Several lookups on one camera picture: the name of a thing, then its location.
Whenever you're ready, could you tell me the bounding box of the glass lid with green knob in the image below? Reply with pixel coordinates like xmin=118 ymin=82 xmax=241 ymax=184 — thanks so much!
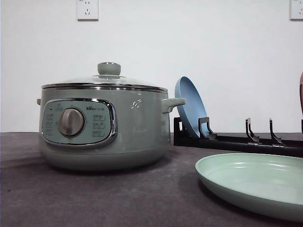
xmin=41 ymin=61 xmax=168 ymax=92

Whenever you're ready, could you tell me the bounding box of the green plate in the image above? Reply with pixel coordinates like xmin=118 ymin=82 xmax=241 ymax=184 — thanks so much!
xmin=195 ymin=153 xmax=303 ymax=222

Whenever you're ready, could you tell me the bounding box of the black plate rack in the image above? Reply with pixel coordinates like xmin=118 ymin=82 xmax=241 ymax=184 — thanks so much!
xmin=174 ymin=117 xmax=303 ymax=156

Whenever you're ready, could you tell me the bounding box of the blue plate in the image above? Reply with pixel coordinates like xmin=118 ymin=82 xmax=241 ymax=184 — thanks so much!
xmin=175 ymin=76 xmax=208 ymax=137

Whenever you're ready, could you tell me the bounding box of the green electric steamer pot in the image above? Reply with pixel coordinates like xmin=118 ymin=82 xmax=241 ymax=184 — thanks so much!
xmin=37 ymin=63 xmax=186 ymax=171

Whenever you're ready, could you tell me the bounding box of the maroon plate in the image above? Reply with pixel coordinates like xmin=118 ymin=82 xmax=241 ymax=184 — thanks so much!
xmin=299 ymin=72 xmax=303 ymax=117

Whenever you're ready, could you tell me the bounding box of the white wall socket left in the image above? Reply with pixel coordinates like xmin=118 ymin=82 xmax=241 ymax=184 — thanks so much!
xmin=77 ymin=0 xmax=99 ymax=22

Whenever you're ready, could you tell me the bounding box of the white wall socket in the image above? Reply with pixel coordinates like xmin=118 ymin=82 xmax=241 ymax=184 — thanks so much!
xmin=290 ymin=0 xmax=303 ymax=22
xmin=77 ymin=0 xmax=99 ymax=22

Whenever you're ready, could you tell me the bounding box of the white wall socket right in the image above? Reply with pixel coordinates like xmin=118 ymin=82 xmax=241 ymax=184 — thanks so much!
xmin=290 ymin=0 xmax=303 ymax=22

